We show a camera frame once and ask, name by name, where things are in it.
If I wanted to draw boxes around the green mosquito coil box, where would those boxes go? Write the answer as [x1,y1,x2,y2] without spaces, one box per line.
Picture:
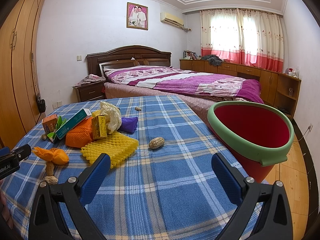
[47,116,67,143]

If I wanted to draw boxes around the orange cardboard box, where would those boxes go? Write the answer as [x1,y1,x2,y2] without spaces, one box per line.
[41,114,58,134]

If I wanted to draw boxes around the orange foam net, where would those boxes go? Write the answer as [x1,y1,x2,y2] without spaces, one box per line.
[65,117,93,148]

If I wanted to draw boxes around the white teal medicine box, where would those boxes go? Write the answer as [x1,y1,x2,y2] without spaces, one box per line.
[55,108,92,139]

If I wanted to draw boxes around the small yellow box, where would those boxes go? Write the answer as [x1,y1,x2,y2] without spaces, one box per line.
[92,115,107,140]

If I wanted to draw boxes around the cream plastic bag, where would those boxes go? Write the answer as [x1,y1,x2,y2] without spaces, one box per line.
[100,101,122,134]

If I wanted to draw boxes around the purple wrapper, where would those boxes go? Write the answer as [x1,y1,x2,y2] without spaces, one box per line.
[119,117,138,133]

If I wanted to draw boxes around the peanut at left edge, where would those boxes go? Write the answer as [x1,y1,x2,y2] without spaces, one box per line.
[44,161,58,185]

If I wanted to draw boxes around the wooden wardrobe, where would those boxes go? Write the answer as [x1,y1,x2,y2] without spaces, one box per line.
[1,0,45,149]

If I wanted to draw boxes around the black plug on wardrobe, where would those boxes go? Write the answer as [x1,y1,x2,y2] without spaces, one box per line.
[36,93,46,114]

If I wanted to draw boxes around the red bucket green rim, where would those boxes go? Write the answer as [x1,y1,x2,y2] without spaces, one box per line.
[207,101,294,183]

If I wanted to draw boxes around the dark wooden nightstand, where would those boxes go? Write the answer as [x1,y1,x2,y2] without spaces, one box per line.
[74,81,106,102]

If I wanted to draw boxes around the blue plaid table cloth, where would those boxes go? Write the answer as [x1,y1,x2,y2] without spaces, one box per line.
[1,96,248,239]

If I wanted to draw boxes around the folded cloth on nightstand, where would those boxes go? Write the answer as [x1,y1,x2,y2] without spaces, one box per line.
[73,74,106,88]

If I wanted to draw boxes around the peanut near centre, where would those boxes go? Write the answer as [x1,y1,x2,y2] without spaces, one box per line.
[149,137,165,150]

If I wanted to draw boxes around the long wooden cabinet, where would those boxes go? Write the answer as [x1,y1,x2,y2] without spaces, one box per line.
[180,59,301,119]

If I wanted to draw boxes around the wooden bed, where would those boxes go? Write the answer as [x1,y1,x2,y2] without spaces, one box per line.
[86,45,265,126]

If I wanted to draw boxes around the dark clothes on cabinet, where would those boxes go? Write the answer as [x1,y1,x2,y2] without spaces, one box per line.
[201,54,223,66]

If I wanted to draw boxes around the purple floral quilt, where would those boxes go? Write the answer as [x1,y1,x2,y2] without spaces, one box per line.
[103,66,263,103]

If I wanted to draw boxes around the red white curtains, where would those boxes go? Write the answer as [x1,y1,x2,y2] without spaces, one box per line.
[200,8,284,72]

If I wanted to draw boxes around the framed wedding photo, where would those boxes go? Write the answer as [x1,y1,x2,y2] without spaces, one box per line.
[126,2,148,30]

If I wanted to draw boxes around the wall air conditioner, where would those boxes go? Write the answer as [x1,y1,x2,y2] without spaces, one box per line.
[160,12,184,29]

